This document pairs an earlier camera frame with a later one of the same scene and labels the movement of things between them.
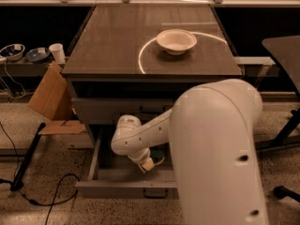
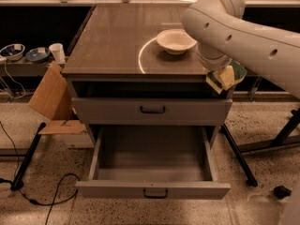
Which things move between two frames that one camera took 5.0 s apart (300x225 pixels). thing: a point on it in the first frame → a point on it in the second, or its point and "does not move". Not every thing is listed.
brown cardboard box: (52, 99) does not move
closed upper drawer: (98, 111) does not move
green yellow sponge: (157, 156) → (215, 82)
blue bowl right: (37, 54) does not move
